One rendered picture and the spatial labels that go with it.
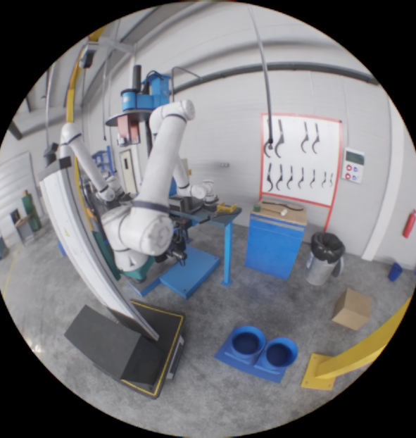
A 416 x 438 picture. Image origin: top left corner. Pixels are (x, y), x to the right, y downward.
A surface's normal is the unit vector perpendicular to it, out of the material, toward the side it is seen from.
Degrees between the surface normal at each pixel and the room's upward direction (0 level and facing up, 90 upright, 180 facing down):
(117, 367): 0
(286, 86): 90
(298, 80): 90
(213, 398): 0
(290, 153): 90
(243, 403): 0
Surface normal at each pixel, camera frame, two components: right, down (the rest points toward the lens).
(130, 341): -0.05, -0.89
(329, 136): -0.57, 0.39
